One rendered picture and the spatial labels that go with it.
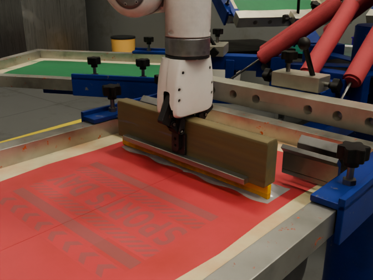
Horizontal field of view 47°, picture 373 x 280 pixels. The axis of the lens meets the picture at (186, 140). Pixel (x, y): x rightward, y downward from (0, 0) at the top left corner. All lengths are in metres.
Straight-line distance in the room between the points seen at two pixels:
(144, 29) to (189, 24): 5.84
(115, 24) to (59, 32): 0.94
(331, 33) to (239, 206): 0.75
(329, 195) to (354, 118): 0.33
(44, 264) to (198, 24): 0.41
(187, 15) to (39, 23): 5.71
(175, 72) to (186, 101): 0.05
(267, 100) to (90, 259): 0.61
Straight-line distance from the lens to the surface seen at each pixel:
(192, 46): 0.69
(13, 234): 0.64
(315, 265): 2.24
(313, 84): 1.02
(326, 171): 0.70
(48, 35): 6.44
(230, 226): 0.62
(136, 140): 0.83
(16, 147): 0.86
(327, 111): 0.96
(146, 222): 0.63
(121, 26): 6.87
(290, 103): 0.99
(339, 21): 1.34
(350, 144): 0.65
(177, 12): 0.69
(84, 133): 0.93
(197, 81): 0.72
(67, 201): 0.70
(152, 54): 1.88
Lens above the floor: 1.28
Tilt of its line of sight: 20 degrees down
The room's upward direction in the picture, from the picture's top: straight up
